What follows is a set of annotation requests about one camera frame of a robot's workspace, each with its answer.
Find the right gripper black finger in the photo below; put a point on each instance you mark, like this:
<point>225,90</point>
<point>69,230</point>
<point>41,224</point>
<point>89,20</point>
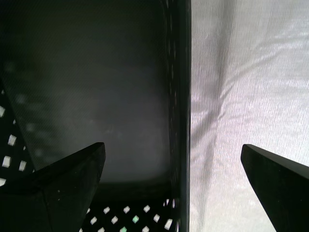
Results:
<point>282,188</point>
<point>53,198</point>

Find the black perforated plastic basket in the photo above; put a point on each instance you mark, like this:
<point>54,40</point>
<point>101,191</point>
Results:
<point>96,72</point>

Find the white table cloth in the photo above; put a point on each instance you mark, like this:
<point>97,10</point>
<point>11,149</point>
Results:
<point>241,72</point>

